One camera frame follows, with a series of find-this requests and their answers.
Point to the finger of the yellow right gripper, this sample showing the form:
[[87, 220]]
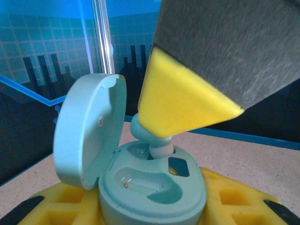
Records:
[[182, 93]]

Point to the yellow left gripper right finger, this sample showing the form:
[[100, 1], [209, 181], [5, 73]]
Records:
[[234, 211]]

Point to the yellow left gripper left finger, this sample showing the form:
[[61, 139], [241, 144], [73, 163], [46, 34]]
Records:
[[51, 211]]

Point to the teal earbud charging case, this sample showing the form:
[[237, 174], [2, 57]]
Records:
[[89, 131]]

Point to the aluminium frame post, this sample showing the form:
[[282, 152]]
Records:
[[103, 35]]

